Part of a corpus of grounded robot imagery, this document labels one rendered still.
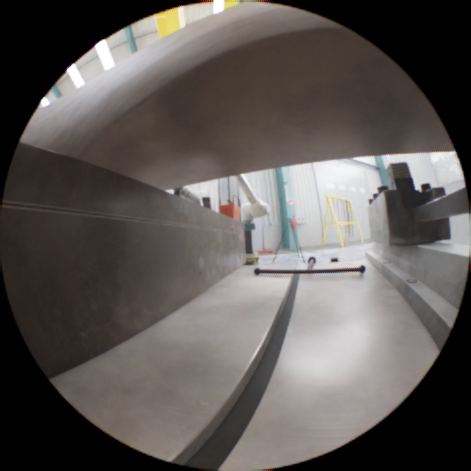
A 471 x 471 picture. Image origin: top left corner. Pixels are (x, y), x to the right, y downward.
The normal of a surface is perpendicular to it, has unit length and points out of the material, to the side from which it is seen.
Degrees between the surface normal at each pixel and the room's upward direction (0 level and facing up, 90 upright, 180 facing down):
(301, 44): 180
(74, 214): 90
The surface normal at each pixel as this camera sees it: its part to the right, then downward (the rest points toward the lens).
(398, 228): -0.62, 0.01
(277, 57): 0.06, 1.00
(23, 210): 0.96, -0.07
